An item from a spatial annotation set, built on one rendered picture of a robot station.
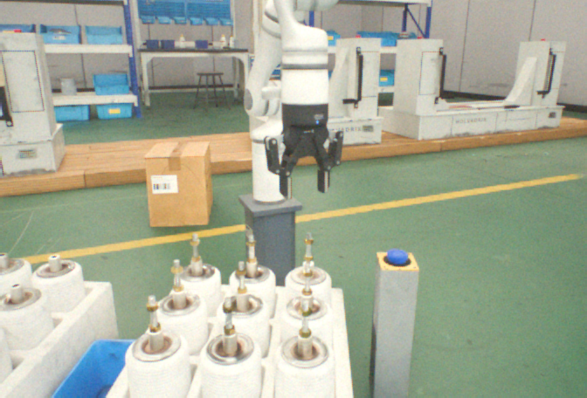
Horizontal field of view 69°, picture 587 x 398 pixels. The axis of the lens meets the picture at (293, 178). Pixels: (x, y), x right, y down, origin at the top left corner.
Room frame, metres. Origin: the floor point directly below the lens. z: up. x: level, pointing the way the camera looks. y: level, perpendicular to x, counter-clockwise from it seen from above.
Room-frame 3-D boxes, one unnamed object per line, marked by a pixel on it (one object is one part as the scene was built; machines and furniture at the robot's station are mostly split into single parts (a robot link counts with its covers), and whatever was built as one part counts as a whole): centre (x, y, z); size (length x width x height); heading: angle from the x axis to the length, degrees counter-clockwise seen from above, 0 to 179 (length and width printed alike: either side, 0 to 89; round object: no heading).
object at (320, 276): (0.80, -0.03, 0.25); 0.08 x 0.08 x 0.01
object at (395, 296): (0.75, -0.20, 0.16); 0.07 x 0.07 x 0.31; 87
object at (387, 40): (6.35, -1.17, 0.90); 0.50 x 0.38 x 0.21; 21
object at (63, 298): (0.83, 0.51, 0.16); 0.10 x 0.10 x 0.18
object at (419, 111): (3.66, -1.52, 0.45); 1.51 x 0.57 x 0.74; 112
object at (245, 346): (0.57, 0.10, 0.25); 0.08 x 0.08 x 0.01
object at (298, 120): (0.68, -0.02, 0.58); 0.08 x 0.08 x 0.09
